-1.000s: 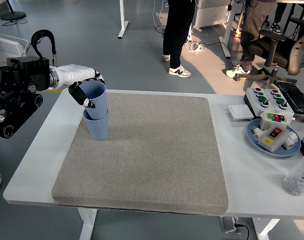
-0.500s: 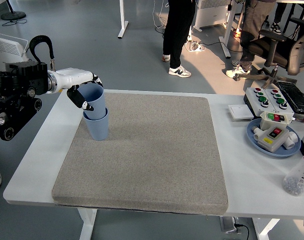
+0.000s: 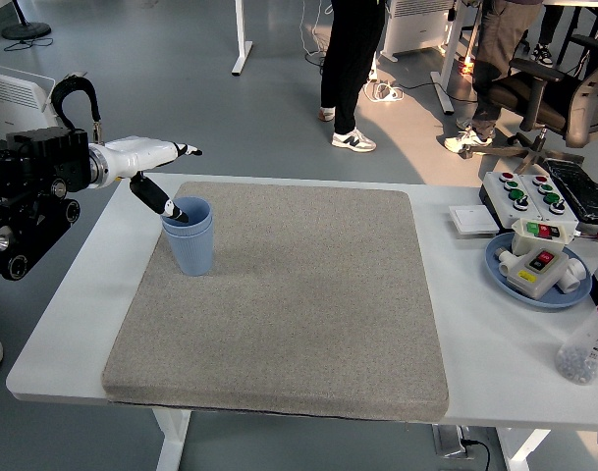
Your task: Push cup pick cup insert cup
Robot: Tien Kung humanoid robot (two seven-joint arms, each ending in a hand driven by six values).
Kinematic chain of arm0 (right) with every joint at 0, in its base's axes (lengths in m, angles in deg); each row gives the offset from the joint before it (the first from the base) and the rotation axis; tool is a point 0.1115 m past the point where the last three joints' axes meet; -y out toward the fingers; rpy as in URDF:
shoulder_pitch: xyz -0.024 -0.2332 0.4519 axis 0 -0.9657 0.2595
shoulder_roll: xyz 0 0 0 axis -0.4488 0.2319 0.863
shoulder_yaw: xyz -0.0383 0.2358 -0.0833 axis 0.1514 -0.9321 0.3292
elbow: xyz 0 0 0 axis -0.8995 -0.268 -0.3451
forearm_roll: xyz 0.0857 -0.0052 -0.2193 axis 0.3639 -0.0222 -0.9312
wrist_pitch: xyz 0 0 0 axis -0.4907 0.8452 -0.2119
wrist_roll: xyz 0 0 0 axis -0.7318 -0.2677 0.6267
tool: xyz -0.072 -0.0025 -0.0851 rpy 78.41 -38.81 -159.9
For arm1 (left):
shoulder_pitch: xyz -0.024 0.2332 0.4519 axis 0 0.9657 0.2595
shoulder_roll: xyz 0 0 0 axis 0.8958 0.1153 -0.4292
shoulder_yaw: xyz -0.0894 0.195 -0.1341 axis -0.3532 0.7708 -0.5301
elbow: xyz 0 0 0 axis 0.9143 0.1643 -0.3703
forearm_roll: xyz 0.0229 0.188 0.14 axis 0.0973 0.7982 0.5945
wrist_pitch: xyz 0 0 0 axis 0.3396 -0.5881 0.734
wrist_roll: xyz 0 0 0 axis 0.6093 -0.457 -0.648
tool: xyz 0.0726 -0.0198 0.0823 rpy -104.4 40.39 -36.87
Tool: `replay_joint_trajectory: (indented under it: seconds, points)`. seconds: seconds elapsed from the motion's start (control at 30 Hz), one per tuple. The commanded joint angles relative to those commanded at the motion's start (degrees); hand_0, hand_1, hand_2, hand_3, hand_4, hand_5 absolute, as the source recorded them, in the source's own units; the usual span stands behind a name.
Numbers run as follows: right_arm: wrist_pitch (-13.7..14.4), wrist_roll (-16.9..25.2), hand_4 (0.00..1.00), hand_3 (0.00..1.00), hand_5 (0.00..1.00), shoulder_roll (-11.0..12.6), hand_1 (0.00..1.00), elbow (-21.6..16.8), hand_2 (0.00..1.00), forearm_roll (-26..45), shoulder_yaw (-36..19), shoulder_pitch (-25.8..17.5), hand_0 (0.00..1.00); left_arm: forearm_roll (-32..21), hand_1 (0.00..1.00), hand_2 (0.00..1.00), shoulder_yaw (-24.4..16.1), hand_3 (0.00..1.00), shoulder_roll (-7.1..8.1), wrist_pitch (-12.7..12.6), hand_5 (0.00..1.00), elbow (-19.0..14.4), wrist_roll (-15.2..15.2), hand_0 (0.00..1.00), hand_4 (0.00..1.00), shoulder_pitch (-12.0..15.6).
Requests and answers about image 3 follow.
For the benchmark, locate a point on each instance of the white panel heater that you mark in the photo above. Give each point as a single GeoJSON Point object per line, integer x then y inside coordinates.
{"type": "Point", "coordinates": [411, 29]}
{"type": "Point", "coordinates": [9, 93]}

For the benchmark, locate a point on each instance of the blue round plate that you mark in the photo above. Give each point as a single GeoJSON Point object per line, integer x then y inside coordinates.
{"type": "Point", "coordinates": [497, 284]}

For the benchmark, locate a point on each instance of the black fan stand base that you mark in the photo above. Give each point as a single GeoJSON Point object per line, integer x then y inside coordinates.
{"type": "Point", "coordinates": [26, 31]}

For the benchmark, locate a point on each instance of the grey under-table control box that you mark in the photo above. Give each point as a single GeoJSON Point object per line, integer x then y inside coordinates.
{"type": "Point", "coordinates": [448, 441]}

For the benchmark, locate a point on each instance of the white green-red switch box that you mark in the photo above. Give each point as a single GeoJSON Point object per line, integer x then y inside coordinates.
{"type": "Point", "coordinates": [524, 235]}

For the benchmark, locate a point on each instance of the black office chair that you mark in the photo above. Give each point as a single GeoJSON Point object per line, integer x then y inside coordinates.
{"type": "Point", "coordinates": [578, 108]}

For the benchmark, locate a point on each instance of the white push-button control box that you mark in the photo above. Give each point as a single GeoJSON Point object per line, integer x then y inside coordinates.
{"type": "Point", "coordinates": [566, 193]}
{"type": "Point", "coordinates": [500, 196]}

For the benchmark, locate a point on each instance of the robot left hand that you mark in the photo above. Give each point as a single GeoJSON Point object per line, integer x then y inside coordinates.
{"type": "Point", "coordinates": [136, 154]}

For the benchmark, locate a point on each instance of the grey-brown fabric mat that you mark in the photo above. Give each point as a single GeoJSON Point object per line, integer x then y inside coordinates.
{"type": "Point", "coordinates": [328, 319]}

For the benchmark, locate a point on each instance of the white wall switch plate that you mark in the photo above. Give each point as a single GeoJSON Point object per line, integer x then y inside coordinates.
{"type": "Point", "coordinates": [472, 219]}

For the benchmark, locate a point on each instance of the person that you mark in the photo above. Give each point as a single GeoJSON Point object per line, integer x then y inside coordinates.
{"type": "Point", "coordinates": [541, 54]}
{"type": "Point", "coordinates": [347, 59]}
{"type": "Point", "coordinates": [500, 39]}

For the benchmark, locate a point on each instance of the white table leg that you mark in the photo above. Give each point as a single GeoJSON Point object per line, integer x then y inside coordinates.
{"type": "Point", "coordinates": [173, 441]}
{"type": "Point", "coordinates": [519, 449]}

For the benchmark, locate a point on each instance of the white pipe fitting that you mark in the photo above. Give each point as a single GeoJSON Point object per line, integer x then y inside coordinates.
{"type": "Point", "coordinates": [505, 262]}
{"type": "Point", "coordinates": [573, 275]}

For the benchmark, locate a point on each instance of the blue ribbed plastic cup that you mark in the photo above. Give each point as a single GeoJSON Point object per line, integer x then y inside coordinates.
{"type": "Point", "coordinates": [190, 255]}
{"type": "Point", "coordinates": [201, 208]}

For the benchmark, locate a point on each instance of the clear bottle with red cap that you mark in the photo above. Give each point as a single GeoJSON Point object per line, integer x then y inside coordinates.
{"type": "Point", "coordinates": [585, 350]}

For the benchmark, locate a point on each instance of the white desk leg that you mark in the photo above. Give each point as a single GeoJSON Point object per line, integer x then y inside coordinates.
{"type": "Point", "coordinates": [448, 54]}
{"type": "Point", "coordinates": [242, 44]}

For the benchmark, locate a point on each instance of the grey red-button switch box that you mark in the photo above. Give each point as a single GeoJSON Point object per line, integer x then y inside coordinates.
{"type": "Point", "coordinates": [536, 279]}

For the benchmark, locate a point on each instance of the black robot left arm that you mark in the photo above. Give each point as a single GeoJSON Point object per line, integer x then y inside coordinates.
{"type": "Point", "coordinates": [33, 162]}

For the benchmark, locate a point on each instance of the black wrapped keyboard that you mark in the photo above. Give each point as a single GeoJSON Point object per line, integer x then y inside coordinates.
{"type": "Point", "coordinates": [581, 189]}

